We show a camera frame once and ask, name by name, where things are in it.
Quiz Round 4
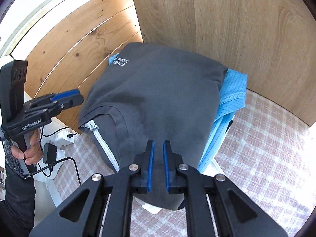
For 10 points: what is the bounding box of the black adapter cable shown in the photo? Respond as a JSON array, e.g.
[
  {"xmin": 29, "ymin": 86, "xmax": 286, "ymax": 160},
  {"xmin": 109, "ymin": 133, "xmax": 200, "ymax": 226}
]
[{"xmin": 25, "ymin": 126, "xmax": 82, "ymax": 185}]

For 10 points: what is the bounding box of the pink plaid blanket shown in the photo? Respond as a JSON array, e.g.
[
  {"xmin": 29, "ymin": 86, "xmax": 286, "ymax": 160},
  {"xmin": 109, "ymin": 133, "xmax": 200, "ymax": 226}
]
[{"xmin": 53, "ymin": 89, "xmax": 316, "ymax": 237}]

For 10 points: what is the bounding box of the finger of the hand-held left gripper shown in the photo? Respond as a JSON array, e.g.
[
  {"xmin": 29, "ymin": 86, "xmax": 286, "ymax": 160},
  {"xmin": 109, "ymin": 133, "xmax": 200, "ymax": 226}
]
[
  {"xmin": 23, "ymin": 89, "xmax": 81, "ymax": 109},
  {"xmin": 4, "ymin": 96, "xmax": 85, "ymax": 139}
]

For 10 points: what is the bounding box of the grey daisy print t-shirt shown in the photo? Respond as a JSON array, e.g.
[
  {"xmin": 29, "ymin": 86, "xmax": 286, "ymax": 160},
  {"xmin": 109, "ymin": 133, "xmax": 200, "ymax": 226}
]
[{"xmin": 78, "ymin": 42, "xmax": 229, "ymax": 210}]

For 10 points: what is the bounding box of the pine wood panel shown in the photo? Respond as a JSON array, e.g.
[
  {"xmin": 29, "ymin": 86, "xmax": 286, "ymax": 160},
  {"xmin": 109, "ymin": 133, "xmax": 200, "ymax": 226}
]
[{"xmin": 10, "ymin": 0, "xmax": 144, "ymax": 135}]

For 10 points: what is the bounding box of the white window frame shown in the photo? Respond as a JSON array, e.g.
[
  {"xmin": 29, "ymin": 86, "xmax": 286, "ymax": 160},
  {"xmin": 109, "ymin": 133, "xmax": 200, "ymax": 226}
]
[{"xmin": 0, "ymin": 0, "xmax": 129, "ymax": 57}]

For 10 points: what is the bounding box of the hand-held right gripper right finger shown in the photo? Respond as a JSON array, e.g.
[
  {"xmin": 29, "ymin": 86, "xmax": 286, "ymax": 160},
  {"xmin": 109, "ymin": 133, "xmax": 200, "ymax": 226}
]
[{"xmin": 162, "ymin": 140, "xmax": 288, "ymax": 237}]

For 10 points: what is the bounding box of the black power adapter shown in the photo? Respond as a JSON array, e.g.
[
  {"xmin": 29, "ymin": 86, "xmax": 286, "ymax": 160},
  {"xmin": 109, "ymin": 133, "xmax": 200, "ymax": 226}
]
[{"xmin": 42, "ymin": 143, "xmax": 58, "ymax": 165}]

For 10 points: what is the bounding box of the white garment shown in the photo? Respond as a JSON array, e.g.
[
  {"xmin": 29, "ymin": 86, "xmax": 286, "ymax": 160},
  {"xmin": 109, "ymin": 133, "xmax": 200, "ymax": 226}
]
[{"xmin": 142, "ymin": 158, "xmax": 223, "ymax": 215}]

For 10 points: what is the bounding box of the blue striped shirt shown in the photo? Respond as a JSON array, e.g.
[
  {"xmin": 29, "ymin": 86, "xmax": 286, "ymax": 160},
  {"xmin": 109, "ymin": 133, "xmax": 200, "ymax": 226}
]
[{"xmin": 85, "ymin": 52, "xmax": 248, "ymax": 174}]

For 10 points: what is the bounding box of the light wooden board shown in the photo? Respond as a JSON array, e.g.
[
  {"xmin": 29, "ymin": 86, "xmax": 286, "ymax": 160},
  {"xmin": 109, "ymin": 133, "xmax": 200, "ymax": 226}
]
[{"xmin": 128, "ymin": 0, "xmax": 316, "ymax": 127}]

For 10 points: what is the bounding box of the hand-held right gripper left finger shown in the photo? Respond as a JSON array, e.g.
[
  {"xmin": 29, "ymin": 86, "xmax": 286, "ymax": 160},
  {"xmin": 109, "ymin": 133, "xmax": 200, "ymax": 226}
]
[{"xmin": 29, "ymin": 139, "xmax": 155, "ymax": 237}]

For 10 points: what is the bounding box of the person's left hand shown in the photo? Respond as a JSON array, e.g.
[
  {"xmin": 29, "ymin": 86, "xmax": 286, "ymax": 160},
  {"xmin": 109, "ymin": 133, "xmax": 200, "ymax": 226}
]
[{"xmin": 11, "ymin": 128, "xmax": 43, "ymax": 166}]

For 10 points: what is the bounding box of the person's left forearm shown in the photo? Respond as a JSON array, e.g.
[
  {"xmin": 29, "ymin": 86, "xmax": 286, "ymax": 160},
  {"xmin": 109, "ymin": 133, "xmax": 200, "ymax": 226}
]
[{"xmin": 0, "ymin": 138, "xmax": 37, "ymax": 237}]

